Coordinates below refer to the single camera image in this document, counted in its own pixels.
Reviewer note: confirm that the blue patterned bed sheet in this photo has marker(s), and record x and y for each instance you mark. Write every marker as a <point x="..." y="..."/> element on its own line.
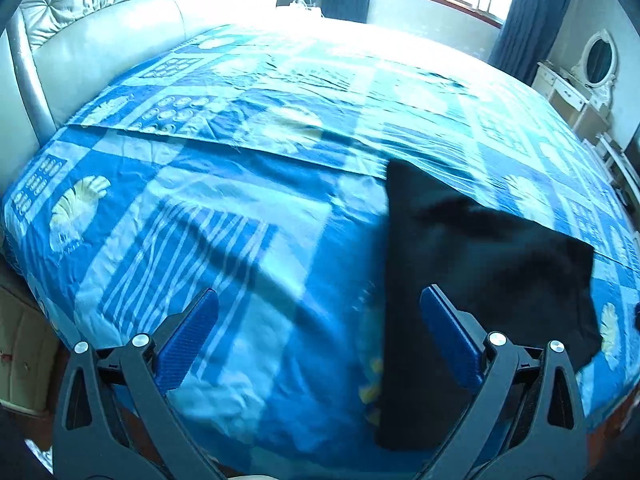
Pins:
<point x="251" y="159"/>

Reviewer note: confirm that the dark blue right curtain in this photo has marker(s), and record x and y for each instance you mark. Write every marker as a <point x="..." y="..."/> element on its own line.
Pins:
<point x="527" y="36"/>

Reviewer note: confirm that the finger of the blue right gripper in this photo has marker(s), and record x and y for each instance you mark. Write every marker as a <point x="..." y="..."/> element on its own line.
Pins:
<point x="637" y="316"/>

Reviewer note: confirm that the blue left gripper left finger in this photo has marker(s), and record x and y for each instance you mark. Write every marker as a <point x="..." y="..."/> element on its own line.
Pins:
<point x="180" y="337"/>

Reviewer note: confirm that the white tv stand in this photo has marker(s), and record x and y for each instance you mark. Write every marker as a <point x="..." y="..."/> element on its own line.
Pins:
<point x="617" y="169"/>

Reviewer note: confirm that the white dressing table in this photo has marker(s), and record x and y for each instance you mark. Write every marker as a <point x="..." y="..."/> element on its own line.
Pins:
<point x="578" y="105"/>

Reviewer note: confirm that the cream tufted leather headboard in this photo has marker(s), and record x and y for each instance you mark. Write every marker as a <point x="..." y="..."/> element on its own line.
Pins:
<point x="57" y="55"/>

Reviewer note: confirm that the cream bedside cabinet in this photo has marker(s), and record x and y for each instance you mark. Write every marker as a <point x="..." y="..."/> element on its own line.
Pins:
<point x="28" y="347"/>

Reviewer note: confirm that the black pants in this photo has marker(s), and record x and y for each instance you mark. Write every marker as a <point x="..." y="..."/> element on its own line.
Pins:
<point x="514" y="275"/>

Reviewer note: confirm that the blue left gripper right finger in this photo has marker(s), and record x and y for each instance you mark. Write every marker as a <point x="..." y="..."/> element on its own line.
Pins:
<point x="457" y="336"/>

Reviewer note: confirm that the white oval vanity mirror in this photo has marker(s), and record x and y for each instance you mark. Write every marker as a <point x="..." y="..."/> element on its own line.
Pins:
<point x="596" y="69"/>

